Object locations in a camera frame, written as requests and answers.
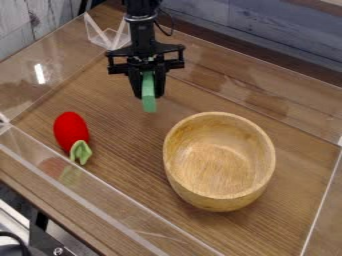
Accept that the red plush strawberry toy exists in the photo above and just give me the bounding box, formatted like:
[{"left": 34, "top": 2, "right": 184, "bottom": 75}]
[{"left": 53, "top": 112, "right": 92, "bottom": 165}]

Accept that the green rectangular block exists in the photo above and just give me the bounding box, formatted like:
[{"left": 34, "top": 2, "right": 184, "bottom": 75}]
[{"left": 141, "top": 71, "right": 156, "bottom": 112}]

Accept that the black cable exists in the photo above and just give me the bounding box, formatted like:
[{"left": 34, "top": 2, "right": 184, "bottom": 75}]
[{"left": 0, "top": 231, "right": 32, "bottom": 256}]

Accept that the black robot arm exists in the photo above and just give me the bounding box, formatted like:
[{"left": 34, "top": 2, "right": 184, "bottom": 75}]
[{"left": 105, "top": 0, "right": 185, "bottom": 99}]

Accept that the clear acrylic corner bracket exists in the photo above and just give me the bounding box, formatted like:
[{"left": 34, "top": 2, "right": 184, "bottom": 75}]
[{"left": 84, "top": 13, "right": 130, "bottom": 51}]

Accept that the brown wooden bowl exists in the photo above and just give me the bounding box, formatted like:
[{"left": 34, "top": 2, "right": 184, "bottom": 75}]
[{"left": 162, "top": 112, "right": 276, "bottom": 212}]

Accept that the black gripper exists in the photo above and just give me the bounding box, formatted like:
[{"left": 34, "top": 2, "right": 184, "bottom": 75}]
[{"left": 105, "top": 20, "right": 185, "bottom": 99}]

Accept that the black table leg mount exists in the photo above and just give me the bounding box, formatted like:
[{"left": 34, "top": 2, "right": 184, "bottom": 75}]
[{"left": 29, "top": 211, "right": 76, "bottom": 256}]

